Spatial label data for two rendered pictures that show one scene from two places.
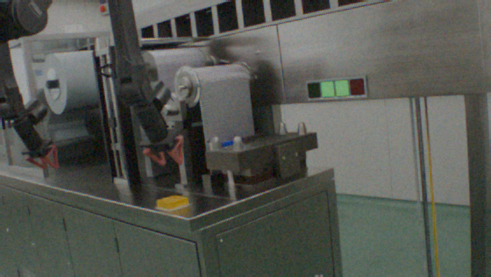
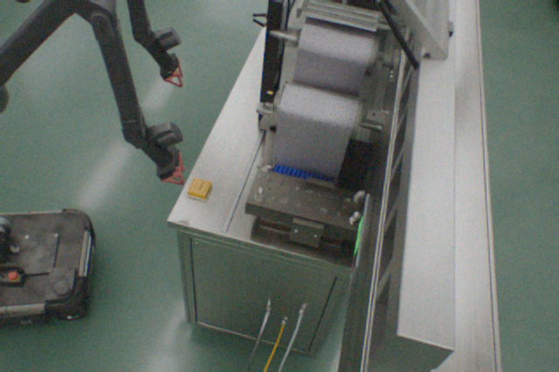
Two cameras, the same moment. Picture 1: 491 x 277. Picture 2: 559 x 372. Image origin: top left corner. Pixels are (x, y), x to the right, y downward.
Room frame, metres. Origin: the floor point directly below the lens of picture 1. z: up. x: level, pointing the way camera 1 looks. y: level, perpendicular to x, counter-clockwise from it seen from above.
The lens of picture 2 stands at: (0.92, -0.77, 2.27)
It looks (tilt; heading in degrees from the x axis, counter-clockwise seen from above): 49 degrees down; 49
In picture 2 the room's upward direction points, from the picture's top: 9 degrees clockwise
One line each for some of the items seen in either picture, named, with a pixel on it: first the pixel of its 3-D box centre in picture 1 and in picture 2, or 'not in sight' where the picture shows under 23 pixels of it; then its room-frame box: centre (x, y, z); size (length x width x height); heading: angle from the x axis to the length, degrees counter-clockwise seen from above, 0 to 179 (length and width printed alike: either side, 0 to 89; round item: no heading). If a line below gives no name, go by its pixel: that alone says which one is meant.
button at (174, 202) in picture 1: (172, 202); (199, 188); (1.41, 0.24, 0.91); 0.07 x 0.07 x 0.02; 43
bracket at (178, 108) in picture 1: (180, 144); (267, 136); (1.68, 0.23, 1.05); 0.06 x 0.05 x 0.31; 133
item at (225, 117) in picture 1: (229, 120); (307, 154); (1.72, 0.05, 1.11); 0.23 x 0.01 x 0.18; 133
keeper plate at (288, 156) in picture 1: (288, 159); (306, 233); (1.60, -0.14, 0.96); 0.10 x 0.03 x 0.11; 133
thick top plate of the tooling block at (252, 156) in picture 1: (264, 149); (308, 204); (1.66, -0.06, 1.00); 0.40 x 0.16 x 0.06; 133
